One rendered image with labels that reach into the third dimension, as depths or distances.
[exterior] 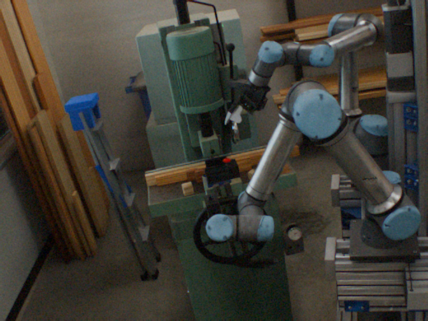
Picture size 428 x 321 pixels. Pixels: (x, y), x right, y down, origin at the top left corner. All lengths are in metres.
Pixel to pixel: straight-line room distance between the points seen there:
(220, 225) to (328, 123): 0.41
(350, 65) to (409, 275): 0.87
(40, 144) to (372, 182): 2.25
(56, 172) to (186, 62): 1.62
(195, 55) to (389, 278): 1.04
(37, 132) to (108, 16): 1.48
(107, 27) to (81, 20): 0.24
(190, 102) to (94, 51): 2.53
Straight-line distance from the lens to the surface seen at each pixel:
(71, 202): 3.35
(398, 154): 1.77
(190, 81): 1.88
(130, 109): 4.44
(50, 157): 3.22
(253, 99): 1.77
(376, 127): 2.01
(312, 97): 1.24
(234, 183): 1.84
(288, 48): 1.73
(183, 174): 2.07
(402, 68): 1.70
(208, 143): 1.99
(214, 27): 2.21
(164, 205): 1.95
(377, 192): 1.41
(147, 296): 2.98
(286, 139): 1.43
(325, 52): 1.65
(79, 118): 2.70
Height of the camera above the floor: 1.78
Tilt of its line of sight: 23 degrees down
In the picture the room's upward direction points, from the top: 11 degrees counter-clockwise
